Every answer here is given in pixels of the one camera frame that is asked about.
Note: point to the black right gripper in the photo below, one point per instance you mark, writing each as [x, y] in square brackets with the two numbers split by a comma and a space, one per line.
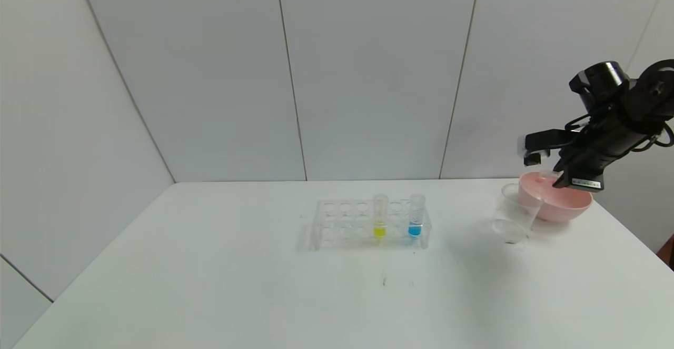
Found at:
[585, 179]

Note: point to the test tube with blue pigment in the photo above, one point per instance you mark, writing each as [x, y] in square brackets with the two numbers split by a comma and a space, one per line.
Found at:
[415, 222]

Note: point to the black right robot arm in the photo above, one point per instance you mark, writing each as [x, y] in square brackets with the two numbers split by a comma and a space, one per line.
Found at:
[605, 83]

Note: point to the test tube with yellow pigment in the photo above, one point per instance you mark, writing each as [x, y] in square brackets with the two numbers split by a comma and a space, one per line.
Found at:
[379, 222]

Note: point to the clear plastic test tube rack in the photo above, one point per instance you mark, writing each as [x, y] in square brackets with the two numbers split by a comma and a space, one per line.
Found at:
[345, 228]

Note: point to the pink bowl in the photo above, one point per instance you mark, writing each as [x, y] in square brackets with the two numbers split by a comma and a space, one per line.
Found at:
[566, 204]

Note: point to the clear plastic beaker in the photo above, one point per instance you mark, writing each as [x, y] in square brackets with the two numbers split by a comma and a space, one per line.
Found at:
[513, 217]

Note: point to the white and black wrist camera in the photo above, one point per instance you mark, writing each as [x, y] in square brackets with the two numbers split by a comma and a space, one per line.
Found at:
[542, 141]

